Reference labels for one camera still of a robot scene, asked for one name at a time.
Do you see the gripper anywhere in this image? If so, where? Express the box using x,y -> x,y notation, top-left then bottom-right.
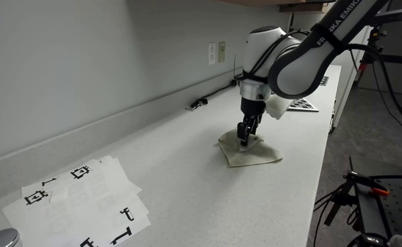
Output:
237,97 -> 267,147

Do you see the beige cloth towel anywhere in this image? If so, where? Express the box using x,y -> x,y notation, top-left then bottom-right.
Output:
217,128 -> 284,168

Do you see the large checkerboard calibration board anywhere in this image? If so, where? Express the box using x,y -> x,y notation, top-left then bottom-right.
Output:
287,97 -> 320,113

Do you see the heap of printed paper sheets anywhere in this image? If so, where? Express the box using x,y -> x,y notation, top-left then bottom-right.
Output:
2,155 -> 152,247

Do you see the round silver metal lid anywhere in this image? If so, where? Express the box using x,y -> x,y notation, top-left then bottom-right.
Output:
0,228 -> 21,247

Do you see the black cable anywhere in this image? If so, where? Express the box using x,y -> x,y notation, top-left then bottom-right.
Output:
186,55 -> 238,111

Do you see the black clamp with orange handle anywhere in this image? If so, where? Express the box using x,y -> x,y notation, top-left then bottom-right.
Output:
324,156 -> 390,227

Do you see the camera on tripod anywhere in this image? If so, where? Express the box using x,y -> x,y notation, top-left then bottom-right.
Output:
354,7 -> 402,87

